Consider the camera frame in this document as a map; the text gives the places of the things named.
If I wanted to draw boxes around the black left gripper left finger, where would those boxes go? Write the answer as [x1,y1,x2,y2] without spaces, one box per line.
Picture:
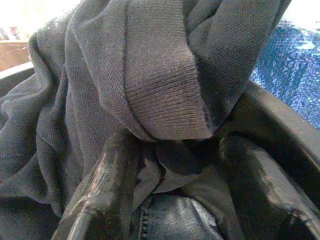
[51,131,151,240]

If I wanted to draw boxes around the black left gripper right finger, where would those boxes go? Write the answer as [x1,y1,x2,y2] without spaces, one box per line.
[218,136,320,240]

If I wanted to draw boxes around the black knit polo shirt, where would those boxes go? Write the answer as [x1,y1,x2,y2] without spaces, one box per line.
[0,0,293,240]

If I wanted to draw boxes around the blue denim jeans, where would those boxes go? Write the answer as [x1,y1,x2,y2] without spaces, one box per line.
[134,194,222,240]

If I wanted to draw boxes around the black round laundry basket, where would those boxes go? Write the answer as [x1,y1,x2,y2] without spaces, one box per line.
[0,61,320,201]

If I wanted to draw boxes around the blue speckled fabric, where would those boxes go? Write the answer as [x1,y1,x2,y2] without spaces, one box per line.
[249,19,320,131]

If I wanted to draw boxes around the light wooden cabinet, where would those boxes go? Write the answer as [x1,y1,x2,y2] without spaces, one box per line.
[0,41,32,73]

